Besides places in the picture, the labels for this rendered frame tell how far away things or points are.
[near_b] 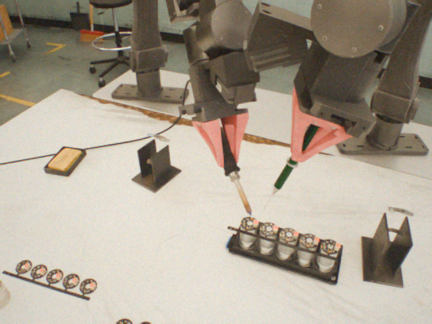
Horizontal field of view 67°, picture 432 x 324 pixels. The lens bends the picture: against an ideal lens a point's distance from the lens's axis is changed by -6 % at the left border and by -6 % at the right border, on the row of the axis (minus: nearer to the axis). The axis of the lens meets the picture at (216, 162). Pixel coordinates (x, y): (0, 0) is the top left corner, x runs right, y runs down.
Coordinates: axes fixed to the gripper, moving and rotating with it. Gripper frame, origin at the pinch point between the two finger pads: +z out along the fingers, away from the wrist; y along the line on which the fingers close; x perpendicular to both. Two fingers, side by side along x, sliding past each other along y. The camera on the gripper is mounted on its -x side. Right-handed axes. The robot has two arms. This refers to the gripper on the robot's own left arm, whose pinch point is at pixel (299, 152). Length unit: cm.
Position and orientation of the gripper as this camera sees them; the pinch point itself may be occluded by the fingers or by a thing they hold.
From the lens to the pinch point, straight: 41.6
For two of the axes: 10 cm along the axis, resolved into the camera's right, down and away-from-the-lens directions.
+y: -0.8, 6.4, -7.6
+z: -2.9, 7.2, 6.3
